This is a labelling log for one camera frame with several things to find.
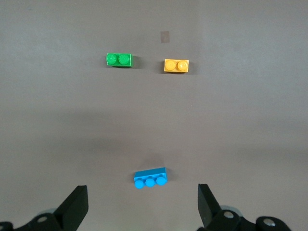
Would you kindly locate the green two-stud block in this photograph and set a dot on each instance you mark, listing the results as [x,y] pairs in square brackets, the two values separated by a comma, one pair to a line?
[119,60]

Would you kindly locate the yellow two-stud block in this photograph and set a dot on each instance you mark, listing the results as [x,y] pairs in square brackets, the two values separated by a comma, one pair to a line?
[176,65]

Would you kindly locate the blue three-stud block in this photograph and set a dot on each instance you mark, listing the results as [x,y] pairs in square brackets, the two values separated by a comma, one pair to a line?
[150,179]

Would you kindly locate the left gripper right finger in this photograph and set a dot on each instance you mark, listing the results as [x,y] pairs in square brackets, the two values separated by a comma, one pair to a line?
[211,216]

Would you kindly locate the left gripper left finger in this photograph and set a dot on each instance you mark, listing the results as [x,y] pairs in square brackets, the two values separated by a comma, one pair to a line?
[72,211]

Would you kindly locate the small brown tape mark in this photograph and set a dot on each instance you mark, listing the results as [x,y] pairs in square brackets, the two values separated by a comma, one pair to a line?
[165,37]

